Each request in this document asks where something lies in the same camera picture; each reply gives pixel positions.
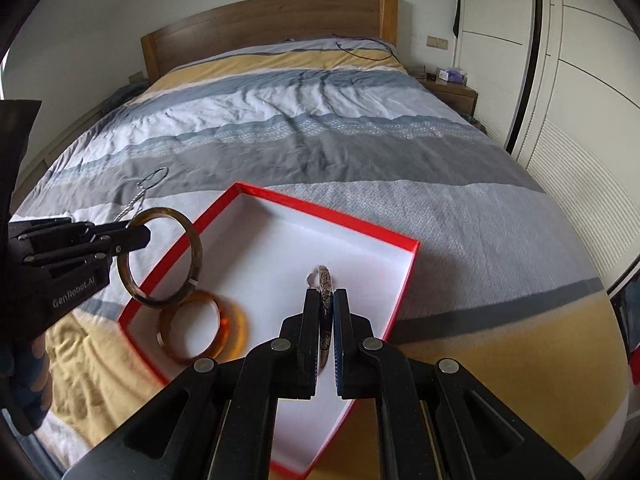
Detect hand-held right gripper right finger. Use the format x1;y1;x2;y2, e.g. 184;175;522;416
332;287;586;480

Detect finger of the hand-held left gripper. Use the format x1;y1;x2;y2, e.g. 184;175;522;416
10;217;152;257
20;252;112;281

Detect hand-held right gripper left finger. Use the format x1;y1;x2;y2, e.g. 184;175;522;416
60;287;321;480

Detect engraved silver bangle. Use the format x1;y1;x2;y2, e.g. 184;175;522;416
306;264;336;376

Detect silver chain necklace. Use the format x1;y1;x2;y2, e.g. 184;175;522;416
112;167;168;223

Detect amber translucent bangle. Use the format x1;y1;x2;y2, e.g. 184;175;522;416
157;290;249;363

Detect dark brown bangle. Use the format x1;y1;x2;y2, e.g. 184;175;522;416
117;207;203;308

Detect red shallow box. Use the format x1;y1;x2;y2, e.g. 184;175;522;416
117;182;420;478

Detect person's left forearm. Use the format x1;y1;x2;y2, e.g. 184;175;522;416
0;330;53;436

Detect grey cloth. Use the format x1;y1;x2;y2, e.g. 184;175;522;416
97;82;147;113

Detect striped duvet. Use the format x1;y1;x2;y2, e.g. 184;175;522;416
10;35;631;480

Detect wooden nightstand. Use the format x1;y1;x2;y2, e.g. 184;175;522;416
407;65;478;116

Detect wooden headboard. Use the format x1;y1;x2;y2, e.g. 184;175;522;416
140;0;399;81

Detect white wardrobe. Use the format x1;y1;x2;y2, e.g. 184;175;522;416
452;0;640;291

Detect wooden bed side rail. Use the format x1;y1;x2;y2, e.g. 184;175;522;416
22;107;103;176

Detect black cable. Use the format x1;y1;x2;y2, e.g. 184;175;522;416
335;32;403;63

